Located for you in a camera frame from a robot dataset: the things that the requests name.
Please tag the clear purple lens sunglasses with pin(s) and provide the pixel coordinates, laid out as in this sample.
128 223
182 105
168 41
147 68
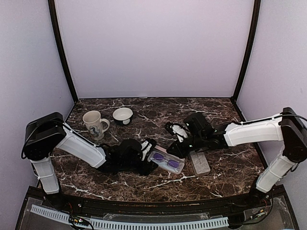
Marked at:
167 163

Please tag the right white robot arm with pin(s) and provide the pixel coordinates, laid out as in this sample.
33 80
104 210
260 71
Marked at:
287 127

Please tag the white slotted cable duct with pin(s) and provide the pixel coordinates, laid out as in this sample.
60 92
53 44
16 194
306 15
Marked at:
103 224

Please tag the small circuit board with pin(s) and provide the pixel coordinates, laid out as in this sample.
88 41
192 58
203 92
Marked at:
78 221

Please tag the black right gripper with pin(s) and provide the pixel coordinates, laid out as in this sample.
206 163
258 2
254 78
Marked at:
180 153

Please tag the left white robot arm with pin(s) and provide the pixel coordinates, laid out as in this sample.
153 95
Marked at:
50 132

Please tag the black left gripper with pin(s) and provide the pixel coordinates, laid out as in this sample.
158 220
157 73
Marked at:
147 168

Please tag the black frame post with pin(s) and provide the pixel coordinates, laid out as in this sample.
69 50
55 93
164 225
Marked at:
60 48
248 50

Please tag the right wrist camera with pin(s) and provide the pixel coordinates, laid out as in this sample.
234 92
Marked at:
176 129

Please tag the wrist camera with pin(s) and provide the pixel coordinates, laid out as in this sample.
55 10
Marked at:
176 129
147 146

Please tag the black frame left post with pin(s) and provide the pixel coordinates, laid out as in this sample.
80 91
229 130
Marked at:
60 48

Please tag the black front table rail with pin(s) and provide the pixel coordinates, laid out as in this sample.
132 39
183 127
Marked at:
89 206

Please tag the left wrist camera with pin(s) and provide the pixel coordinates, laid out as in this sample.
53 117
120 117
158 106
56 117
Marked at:
147 146

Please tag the black frame right post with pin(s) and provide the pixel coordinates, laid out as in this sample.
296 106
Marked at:
248 50

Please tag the grey case teal lining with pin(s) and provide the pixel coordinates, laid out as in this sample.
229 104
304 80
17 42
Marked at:
199 163

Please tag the pink glasses case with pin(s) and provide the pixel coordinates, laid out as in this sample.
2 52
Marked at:
162 150

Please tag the beige ceramic mug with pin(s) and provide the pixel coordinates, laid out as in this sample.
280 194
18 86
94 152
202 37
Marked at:
95 124

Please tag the white bowl dark exterior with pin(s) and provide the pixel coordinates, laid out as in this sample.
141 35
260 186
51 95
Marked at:
122 116

